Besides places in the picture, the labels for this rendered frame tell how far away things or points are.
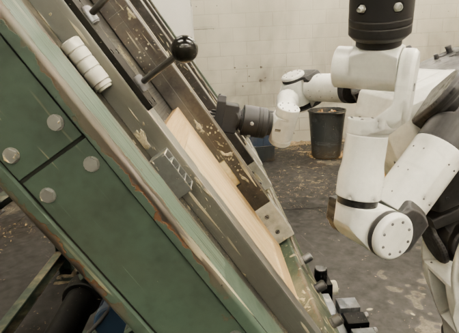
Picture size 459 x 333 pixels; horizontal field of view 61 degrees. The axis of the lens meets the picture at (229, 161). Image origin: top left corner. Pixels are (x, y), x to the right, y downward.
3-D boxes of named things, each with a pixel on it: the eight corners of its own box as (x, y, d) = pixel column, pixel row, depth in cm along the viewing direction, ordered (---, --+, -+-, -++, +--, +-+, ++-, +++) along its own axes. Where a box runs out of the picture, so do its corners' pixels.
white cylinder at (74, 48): (56, 47, 53) (94, 95, 55) (73, 34, 53) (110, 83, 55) (64, 48, 56) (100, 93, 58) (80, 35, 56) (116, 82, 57)
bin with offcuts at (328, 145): (350, 159, 522) (352, 110, 505) (312, 162, 520) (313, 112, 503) (338, 150, 572) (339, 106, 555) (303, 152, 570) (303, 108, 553)
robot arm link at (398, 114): (352, 44, 59) (341, 133, 62) (418, 46, 54) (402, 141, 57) (362, 48, 64) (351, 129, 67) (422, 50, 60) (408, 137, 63)
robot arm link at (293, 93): (270, 101, 121) (275, 80, 137) (279, 130, 125) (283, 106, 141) (303, 91, 117) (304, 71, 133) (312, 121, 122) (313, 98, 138)
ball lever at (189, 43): (136, 102, 60) (195, 57, 52) (120, 81, 59) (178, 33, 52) (149, 93, 63) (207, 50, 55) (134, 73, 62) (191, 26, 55)
